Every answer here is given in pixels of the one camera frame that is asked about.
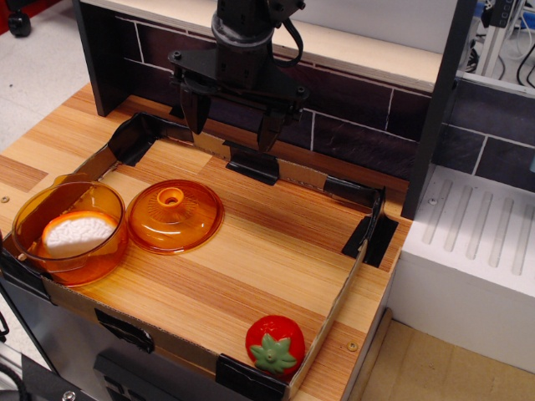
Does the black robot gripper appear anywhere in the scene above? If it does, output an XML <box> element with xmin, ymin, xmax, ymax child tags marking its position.
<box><xmin>169</xmin><ymin>19</ymin><xmax>309</xmax><ymax>153</ymax></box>

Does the white orange toy sushi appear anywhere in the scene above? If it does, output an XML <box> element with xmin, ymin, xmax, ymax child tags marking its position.
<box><xmin>41</xmin><ymin>211</ymin><xmax>118</xmax><ymax>259</ymax></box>

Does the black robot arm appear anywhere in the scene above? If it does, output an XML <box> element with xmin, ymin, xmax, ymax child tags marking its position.
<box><xmin>169</xmin><ymin>1</ymin><xmax>309</xmax><ymax>152</ymax></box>

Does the orange transparent pot lid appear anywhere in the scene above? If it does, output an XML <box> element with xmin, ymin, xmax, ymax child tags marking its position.
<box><xmin>126</xmin><ymin>180</ymin><xmax>225</xmax><ymax>255</ymax></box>

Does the black caster wheel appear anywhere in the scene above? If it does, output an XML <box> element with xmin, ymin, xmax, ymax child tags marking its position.
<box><xmin>8</xmin><ymin>10</ymin><xmax>32</xmax><ymax>38</ymax></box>

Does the red toy strawberry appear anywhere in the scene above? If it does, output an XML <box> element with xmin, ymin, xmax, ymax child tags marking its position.
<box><xmin>245</xmin><ymin>315</ymin><xmax>306</xmax><ymax>378</ymax></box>

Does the white ribbed drainboard block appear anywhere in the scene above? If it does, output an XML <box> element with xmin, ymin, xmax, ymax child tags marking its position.
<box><xmin>388</xmin><ymin>167</ymin><xmax>534</xmax><ymax>372</ymax></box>

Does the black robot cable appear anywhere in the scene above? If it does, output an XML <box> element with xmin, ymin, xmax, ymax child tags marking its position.
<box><xmin>273</xmin><ymin>18</ymin><xmax>304</xmax><ymax>69</ymax></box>

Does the dark shelf frame with backsplash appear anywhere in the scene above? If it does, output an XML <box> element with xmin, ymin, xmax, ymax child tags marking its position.
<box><xmin>74</xmin><ymin>1</ymin><xmax>467</xmax><ymax>219</ymax></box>

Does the aluminium rail with cables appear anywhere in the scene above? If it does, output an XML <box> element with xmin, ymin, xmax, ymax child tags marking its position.
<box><xmin>466</xmin><ymin>1</ymin><xmax>534</xmax><ymax>95</ymax></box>

